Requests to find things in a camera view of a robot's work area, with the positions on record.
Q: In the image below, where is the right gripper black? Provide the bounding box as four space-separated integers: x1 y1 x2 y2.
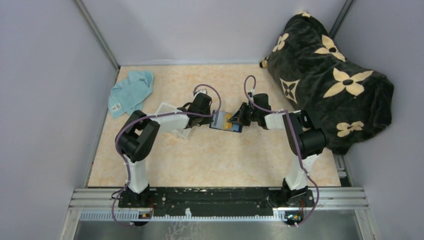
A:
228 102 260 127

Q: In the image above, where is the gold VIP card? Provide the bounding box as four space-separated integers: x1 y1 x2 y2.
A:
222 112 233 130

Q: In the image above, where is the navy blue card holder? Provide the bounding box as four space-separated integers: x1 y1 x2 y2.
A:
209 111 243 133

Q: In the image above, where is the white plastic card tray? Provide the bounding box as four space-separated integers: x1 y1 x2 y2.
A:
151 102 191 140

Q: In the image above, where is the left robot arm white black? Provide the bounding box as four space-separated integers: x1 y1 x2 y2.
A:
115 91 212 207

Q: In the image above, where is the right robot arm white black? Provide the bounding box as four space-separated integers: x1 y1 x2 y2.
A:
227 92 328 206

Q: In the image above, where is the light blue towel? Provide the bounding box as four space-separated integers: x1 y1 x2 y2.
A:
108 71 154 119

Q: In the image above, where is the black floral blanket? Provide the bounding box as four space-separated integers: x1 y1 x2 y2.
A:
259 12 394 155

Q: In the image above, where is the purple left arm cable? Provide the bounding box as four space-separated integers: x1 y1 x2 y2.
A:
111 84 222 228

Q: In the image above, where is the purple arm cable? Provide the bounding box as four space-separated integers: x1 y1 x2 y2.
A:
243 75 321 228
111 84 222 228

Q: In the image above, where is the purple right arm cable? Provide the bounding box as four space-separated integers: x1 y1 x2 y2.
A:
243 75 321 228

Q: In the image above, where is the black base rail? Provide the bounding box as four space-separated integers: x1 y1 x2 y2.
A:
117 187 315 217

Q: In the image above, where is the aluminium frame rail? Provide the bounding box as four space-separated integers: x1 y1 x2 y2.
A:
69 187 369 223

